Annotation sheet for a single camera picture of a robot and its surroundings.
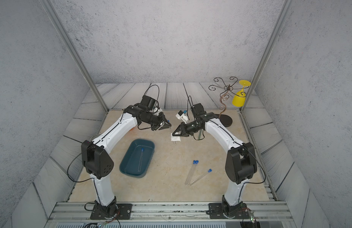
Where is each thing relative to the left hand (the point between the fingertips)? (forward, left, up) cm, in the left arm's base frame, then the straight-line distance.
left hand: (174, 125), depth 81 cm
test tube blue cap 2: (-9, 0, -4) cm, 10 cm away
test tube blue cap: (-9, +22, -23) cm, 33 cm away
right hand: (-5, 0, -2) cm, 6 cm away
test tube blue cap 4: (-17, -21, -23) cm, 35 cm away
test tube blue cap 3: (-21, -8, -23) cm, 32 cm away
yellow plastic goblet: (+22, -45, -3) cm, 50 cm away
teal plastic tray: (-12, +28, -23) cm, 38 cm away
